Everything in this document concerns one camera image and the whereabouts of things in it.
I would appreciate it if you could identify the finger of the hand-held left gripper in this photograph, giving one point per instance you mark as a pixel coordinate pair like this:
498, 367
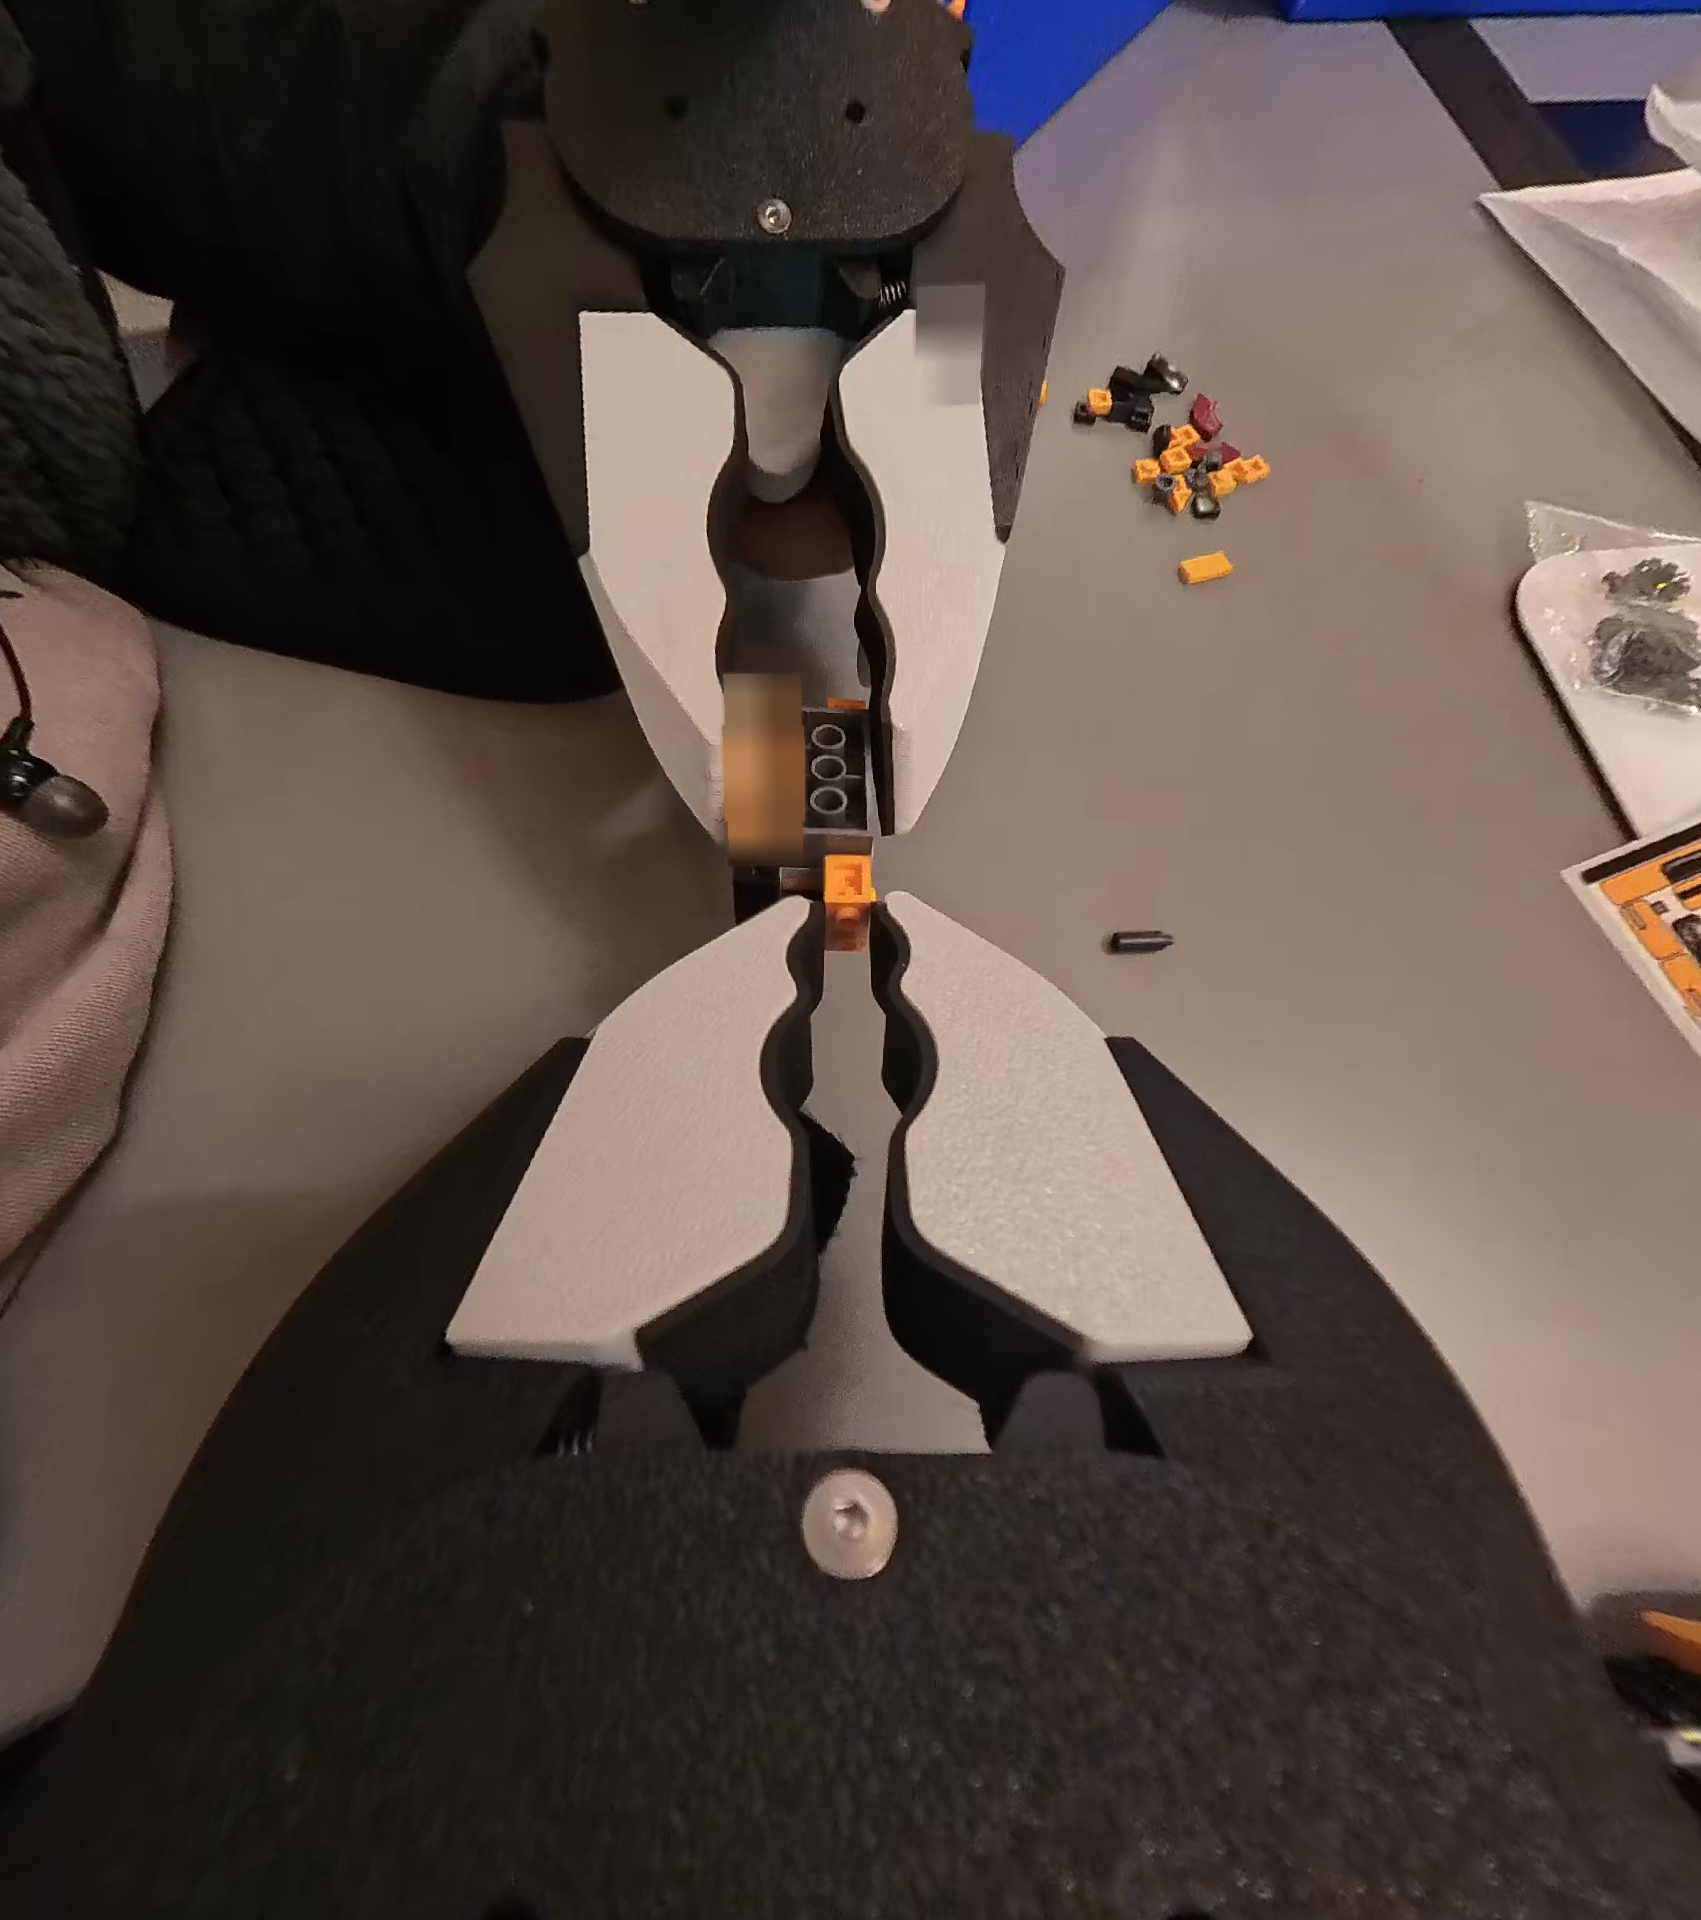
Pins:
646, 495
933, 571

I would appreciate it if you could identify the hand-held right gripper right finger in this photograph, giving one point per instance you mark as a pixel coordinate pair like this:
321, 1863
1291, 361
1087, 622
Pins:
1061, 1170

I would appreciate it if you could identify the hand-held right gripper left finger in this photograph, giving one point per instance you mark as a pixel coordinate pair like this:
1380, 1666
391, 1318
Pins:
641, 1155

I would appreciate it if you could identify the orange lego car section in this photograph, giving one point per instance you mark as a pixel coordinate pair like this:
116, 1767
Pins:
834, 781

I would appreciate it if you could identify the small orange lego piece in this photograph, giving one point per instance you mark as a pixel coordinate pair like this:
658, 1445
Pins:
847, 900

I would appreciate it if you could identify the small black lego pin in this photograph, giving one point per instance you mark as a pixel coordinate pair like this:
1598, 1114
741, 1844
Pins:
1138, 943

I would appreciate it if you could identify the orange lego tile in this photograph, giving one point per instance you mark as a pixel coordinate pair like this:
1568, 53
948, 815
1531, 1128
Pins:
1204, 568

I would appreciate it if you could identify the pile of small lego pieces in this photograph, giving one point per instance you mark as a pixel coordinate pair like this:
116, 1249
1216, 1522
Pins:
1180, 450

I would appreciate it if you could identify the person's left hand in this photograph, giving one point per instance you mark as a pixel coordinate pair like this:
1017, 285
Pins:
790, 542

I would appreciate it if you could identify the blue plastic bin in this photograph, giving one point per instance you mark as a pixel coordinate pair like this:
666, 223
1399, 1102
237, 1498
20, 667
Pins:
1061, 60

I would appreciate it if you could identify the beige sweatshirt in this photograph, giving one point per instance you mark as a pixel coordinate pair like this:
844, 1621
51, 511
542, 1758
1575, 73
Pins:
24, 975

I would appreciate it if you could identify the black earbud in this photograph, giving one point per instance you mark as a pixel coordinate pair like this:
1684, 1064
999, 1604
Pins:
40, 788

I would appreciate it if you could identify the clear bag of black parts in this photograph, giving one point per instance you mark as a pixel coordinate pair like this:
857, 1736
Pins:
1646, 644

